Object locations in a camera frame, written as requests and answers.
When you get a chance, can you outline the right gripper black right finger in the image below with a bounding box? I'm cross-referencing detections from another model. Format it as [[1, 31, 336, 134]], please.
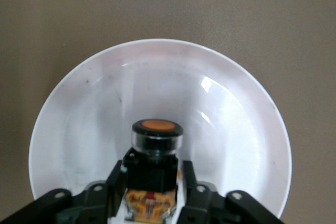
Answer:
[[178, 159, 286, 224]]

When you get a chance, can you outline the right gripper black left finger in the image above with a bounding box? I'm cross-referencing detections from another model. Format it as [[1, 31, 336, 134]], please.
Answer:
[[0, 159, 129, 224]]

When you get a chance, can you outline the pink round plate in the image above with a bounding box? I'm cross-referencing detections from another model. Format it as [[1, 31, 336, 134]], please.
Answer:
[[28, 38, 292, 219]]

